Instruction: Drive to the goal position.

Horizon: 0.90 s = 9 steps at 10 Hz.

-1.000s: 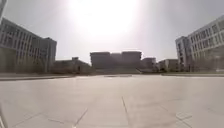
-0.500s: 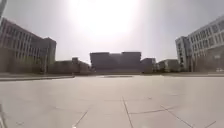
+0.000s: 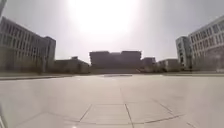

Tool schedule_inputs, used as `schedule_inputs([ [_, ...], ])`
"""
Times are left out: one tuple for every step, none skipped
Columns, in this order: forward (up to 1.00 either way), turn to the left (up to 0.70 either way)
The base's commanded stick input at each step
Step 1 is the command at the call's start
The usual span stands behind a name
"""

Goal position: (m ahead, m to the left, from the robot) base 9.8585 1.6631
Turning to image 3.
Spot large grey many-windowed building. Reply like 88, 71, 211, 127
0, 16, 57, 74

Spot low dark building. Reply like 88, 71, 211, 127
53, 56, 91, 75

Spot dark wide block building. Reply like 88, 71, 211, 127
89, 50, 157, 74

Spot low pale building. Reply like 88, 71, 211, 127
155, 58, 181, 73

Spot pale many-windowed building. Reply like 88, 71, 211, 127
175, 15, 224, 72

